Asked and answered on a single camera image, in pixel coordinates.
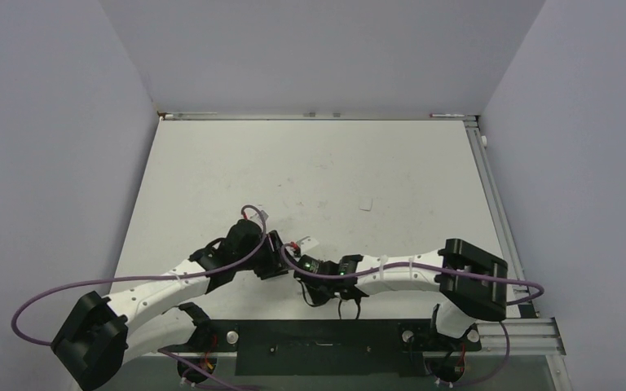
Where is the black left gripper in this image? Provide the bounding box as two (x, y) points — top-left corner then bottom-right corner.
(235, 231), (293, 279)

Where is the white battery compartment cover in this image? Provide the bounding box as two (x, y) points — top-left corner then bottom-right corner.
(359, 197), (373, 212)

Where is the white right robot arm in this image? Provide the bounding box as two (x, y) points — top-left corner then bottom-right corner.
(280, 239), (508, 349)

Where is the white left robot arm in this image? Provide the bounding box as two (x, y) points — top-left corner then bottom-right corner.
(51, 219), (288, 390)

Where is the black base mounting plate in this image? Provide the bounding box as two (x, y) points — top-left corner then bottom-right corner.
(170, 319), (482, 376)

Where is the aluminium frame rail back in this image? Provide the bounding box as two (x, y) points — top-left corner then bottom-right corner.
(158, 112), (478, 122)

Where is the aluminium frame rail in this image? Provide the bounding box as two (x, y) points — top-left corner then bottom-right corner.
(158, 112), (478, 122)
(464, 116), (565, 356)

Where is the aluminium frame rail right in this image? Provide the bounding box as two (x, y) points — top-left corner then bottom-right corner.
(464, 116), (565, 356)

